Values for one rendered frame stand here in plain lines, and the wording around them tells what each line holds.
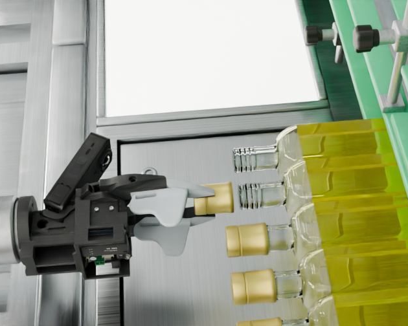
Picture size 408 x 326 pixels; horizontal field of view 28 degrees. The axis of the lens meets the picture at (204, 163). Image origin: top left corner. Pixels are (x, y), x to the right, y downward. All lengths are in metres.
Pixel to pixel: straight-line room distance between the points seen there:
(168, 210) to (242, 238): 0.08
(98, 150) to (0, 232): 0.15
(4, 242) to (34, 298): 0.18
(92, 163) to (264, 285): 0.24
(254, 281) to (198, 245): 0.21
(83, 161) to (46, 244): 0.11
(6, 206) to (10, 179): 0.30
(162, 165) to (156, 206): 0.25
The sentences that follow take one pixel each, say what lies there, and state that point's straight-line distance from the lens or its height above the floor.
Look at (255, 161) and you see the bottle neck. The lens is 0.94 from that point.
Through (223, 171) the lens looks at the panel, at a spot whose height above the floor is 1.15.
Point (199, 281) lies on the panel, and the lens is 1.01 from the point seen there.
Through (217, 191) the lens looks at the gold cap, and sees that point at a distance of 0.90.
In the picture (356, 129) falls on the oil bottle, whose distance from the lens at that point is 0.96.
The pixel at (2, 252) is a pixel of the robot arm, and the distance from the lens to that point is 0.89.
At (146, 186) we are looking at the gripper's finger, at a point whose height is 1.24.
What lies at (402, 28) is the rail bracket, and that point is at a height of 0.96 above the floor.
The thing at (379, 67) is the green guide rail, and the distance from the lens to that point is 1.02.
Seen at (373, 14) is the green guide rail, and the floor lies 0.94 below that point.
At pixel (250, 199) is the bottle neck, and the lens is 0.90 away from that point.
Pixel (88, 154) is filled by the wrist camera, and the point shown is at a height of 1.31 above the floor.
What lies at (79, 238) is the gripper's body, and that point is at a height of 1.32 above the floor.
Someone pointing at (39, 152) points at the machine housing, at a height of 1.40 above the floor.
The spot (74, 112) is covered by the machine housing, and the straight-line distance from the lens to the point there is 1.21.
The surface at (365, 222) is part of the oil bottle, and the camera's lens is 0.87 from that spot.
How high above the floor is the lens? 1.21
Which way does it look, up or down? 2 degrees down
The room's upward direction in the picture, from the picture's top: 95 degrees counter-clockwise
